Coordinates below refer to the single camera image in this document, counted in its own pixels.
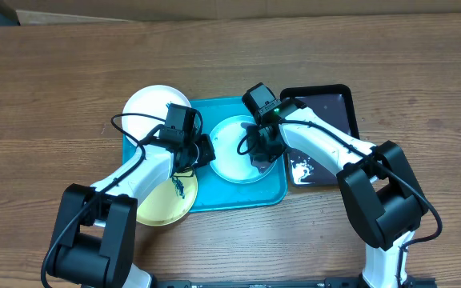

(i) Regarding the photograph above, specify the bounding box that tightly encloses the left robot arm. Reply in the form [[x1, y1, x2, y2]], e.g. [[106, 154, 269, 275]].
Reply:
[[41, 134, 215, 288]]

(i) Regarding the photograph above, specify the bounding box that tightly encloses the black water tray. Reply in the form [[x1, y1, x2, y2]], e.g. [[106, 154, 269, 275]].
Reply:
[[280, 84, 359, 186]]

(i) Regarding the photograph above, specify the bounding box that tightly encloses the yellow round plate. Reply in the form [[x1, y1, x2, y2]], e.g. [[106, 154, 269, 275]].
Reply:
[[137, 172, 198, 226]]

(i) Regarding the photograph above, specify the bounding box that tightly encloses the white round plate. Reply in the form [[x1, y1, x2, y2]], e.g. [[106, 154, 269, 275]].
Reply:
[[122, 85, 191, 140]]

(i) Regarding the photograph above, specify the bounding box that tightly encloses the cardboard backdrop panel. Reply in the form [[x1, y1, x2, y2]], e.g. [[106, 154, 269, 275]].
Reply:
[[6, 0, 461, 21]]

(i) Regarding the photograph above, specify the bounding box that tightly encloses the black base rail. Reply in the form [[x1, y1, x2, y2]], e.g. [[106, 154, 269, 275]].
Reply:
[[150, 275, 438, 288]]

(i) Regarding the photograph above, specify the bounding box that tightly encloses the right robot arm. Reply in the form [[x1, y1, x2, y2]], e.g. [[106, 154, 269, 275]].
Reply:
[[244, 106, 431, 287]]

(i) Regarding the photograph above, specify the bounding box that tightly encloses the light blue round plate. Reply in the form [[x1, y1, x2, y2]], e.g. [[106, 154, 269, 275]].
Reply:
[[210, 115, 274, 184]]

